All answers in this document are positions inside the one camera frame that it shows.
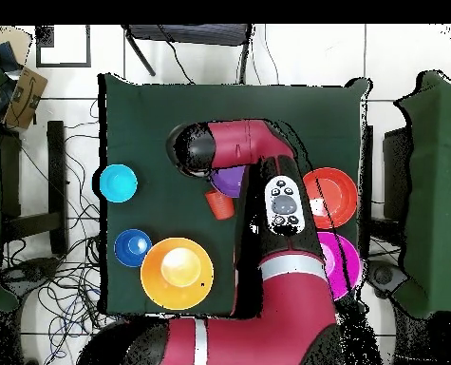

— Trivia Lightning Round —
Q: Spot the black folding chair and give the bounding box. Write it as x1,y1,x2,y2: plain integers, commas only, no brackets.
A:
121,24,255,86

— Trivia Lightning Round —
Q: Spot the cardboard box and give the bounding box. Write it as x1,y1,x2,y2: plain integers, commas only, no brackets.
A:
3,67,48,131

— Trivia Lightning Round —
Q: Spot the small dark blue bowl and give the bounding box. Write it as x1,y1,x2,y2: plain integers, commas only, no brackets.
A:
113,228,153,268

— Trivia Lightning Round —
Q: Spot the orange bowl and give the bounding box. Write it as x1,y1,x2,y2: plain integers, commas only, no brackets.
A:
302,166,359,230

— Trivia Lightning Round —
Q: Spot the orange cup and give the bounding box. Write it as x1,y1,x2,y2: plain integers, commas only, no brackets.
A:
204,188,236,221

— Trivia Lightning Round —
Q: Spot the black square frame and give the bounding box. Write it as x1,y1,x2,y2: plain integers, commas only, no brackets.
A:
35,24,92,68

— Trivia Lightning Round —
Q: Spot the large pink bowl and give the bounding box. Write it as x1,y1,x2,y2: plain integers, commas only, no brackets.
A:
317,231,363,301

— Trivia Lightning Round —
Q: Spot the dark green tablecloth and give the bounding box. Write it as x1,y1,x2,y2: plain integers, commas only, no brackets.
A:
97,72,374,317

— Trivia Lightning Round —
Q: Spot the black H-shaped stand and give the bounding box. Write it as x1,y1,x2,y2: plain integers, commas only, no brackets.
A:
361,125,409,260
0,120,69,257

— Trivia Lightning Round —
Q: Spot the purple bowl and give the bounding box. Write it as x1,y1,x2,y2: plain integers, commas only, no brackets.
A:
209,165,248,200

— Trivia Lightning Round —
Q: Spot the small cyan ribbed bowl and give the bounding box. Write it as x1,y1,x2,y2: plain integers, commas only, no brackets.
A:
99,163,139,203

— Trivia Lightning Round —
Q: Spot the beige board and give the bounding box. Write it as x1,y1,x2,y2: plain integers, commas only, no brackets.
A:
0,25,33,67

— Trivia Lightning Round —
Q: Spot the tangle of black cables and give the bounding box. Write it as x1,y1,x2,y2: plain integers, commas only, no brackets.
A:
0,98,120,365

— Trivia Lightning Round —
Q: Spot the large yellow bowl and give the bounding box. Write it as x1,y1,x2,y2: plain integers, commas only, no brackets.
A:
140,237,216,312

